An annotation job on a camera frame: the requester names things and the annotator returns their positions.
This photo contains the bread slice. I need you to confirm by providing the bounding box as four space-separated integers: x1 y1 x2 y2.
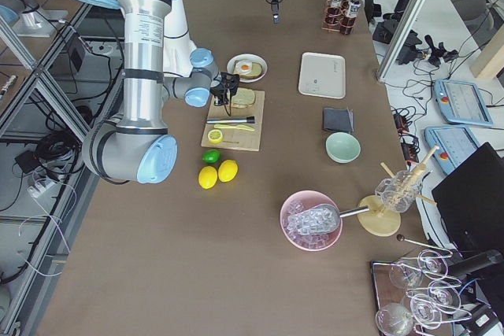
233 61 263 80
231 88 256 109

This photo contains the cream bunny serving tray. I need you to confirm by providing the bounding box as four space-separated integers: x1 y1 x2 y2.
298 52 346 99

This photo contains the wine glass rack tray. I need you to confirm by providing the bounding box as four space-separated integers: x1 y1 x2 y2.
370 247 472 335

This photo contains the fried egg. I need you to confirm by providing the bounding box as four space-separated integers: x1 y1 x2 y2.
235 61 253 74

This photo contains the white round plate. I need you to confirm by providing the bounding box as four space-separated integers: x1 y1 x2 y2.
227 54 268 83

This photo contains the black metal muddler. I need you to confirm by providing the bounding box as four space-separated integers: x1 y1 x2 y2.
206 116 255 124

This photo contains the yellow plastic knife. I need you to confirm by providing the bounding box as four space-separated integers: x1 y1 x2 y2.
213 124 255 131

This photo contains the half lemon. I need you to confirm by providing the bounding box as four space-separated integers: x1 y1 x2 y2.
207 128 224 144

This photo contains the bamboo cutting board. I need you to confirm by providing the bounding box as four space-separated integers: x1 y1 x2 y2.
200 90 265 152

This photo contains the green lime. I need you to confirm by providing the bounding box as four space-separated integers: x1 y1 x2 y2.
202 149 221 164

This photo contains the yellow lemon back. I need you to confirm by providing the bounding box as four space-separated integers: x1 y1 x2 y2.
217 160 239 183

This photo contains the yellow lemon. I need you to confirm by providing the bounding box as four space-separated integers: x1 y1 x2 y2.
198 165 218 190
217 160 239 183

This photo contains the yellow lemon front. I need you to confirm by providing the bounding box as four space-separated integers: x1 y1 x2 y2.
198 165 218 190

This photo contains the grey folded cloth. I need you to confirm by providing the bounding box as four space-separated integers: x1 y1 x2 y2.
322 107 354 133

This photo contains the mint green bowl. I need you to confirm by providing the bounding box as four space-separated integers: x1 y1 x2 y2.
325 132 361 164

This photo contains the pink bowl of ice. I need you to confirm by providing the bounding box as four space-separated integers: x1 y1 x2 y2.
280 190 343 251

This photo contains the metal ice scoop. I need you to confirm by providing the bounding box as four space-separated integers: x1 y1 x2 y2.
287 204 370 235

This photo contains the glass mug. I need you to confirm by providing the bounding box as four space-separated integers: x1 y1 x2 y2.
375 170 422 213

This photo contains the wooden mug tree stand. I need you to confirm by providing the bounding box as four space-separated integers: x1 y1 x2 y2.
358 146 439 237

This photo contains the teach pendant far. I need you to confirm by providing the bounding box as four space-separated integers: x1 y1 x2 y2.
433 79 493 127

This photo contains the teach pendant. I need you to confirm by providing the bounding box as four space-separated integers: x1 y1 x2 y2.
424 125 480 175
433 79 493 127

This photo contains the teach pendant near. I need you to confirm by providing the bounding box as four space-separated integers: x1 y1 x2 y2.
424 125 480 175

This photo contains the black monitor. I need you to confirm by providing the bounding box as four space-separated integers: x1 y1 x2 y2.
432 142 503 252

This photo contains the copper wire bottle rack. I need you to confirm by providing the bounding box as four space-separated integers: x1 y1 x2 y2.
321 0 364 35

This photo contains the aluminium frame post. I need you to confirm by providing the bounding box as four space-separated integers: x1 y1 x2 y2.
376 0 425 83

